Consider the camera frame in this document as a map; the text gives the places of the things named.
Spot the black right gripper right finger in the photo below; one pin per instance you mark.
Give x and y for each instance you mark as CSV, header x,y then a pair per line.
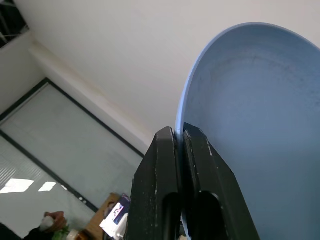
x,y
215,190

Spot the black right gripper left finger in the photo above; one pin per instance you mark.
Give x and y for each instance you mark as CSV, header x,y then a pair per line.
x,y
152,180

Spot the blue plate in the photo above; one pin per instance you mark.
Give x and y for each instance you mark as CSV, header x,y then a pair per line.
x,y
262,112

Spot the wooden desk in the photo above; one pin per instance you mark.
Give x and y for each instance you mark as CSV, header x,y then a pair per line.
x,y
97,220

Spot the frosted glass partition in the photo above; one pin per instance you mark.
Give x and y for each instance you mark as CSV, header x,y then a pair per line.
x,y
57,140

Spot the green plant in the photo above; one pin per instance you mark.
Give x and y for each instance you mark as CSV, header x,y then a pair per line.
x,y
61,232

